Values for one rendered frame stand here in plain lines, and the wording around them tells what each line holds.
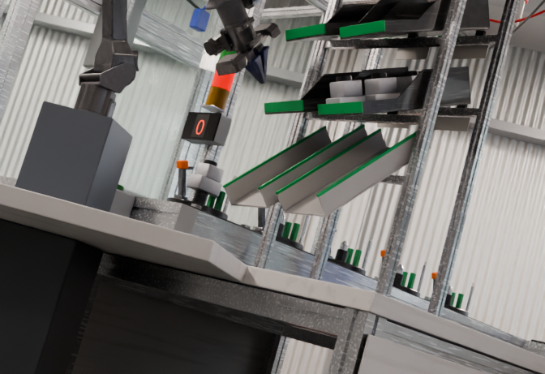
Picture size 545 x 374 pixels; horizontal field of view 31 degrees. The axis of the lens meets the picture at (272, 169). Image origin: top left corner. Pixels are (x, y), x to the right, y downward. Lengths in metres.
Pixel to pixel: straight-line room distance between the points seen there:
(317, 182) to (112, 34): 0.48
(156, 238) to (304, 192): 0.57
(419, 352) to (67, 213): 0.57
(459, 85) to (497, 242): 4.26
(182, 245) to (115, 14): 0.69
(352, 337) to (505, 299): 4.72
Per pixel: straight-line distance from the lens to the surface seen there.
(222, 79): 2.39
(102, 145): 1.79
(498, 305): 6.12
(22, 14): 3.09
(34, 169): 1.82
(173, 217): 1.90
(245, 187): 1.94
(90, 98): 1.86
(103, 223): 1.35
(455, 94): 1.93
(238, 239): 2.01
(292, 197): 1.83
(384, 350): 1.46
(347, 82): 1.84
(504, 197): 6.21
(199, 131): 2.37
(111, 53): 1.88
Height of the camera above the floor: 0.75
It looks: 10 degrees up
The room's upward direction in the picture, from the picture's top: 16 degrees clockwise
